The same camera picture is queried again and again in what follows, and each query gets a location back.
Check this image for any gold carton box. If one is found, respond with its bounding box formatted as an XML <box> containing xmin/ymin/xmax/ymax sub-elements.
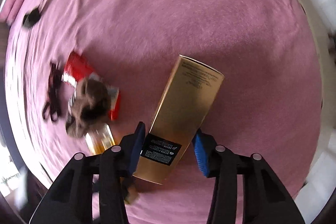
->
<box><xmin>134</xmin><ymin>55</ymin><xmax>224</xmax><ymax>184</ymax></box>

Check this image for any orange clear box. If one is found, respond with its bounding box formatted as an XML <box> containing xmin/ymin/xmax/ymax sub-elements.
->
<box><xmin>84</xmin><ymin>122</ymin><xmax>140</xmax><ymax>205</ymax></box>

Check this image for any brown rolled sock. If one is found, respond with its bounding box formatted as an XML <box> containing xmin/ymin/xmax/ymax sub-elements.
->
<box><xmin>66</xmin><ymin>77</ymin><xmax>111</xmax><ymax>139</ymax></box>

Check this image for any red white snack wrapper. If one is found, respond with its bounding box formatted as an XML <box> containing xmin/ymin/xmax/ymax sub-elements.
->
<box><xmin>62</xmin><ymin>51</ymin><xmax>121</xmax><ymax>121</ymax></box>

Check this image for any black cloth item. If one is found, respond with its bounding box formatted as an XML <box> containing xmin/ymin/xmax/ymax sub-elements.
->
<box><xmin>22</xmin><ymin>7</ymin><xmax>41</xmax><ymax>29</ymax></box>

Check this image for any pink bed sheet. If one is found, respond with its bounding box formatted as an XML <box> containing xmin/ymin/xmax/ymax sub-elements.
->
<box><xmin>4</xmin><ymin>0</ymin><xmax>324</xmax><ymax>224</ymax></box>

